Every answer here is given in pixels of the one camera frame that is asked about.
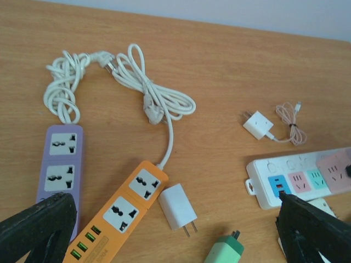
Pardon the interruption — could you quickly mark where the purple power strip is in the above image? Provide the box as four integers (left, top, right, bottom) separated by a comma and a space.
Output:
36, 124, 83, 240

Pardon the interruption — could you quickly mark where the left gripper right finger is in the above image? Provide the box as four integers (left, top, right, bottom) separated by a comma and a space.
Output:
275, 193, 350, 262

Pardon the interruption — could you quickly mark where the long white power strip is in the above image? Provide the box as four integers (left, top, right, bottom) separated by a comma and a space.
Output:
245, 147, 350, 210

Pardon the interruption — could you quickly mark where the orange strip white cable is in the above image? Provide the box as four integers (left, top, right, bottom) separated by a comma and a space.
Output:
112, 43, 197, 168

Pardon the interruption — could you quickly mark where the pink usb cable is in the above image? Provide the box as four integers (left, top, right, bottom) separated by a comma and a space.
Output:
267, 101, 308, 146

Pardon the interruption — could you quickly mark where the small white charger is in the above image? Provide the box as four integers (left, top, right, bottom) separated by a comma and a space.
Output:
243, 111, 274, 140

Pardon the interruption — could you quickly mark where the green plug adapter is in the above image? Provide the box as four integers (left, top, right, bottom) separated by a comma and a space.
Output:
204, 230, 244, 263

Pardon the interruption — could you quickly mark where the orange power strip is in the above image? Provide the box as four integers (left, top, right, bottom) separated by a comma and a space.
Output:
63, 161, 169, 263

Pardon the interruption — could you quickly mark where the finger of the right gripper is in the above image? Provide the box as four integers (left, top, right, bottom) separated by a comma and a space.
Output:
345, 165, 351, 177

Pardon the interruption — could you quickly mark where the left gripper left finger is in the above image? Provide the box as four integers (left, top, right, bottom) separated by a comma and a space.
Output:
1, 192, 77, 262

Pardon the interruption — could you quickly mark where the white round-corner adapter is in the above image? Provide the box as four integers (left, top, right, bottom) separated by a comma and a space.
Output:
278, 198, 337, 254

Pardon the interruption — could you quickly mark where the white usb charger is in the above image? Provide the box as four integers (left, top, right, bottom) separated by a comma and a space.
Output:
158, 184, 198, 237

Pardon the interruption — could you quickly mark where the pink cube socket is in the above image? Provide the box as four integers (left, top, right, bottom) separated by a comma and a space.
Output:
316, 148, 350, 194

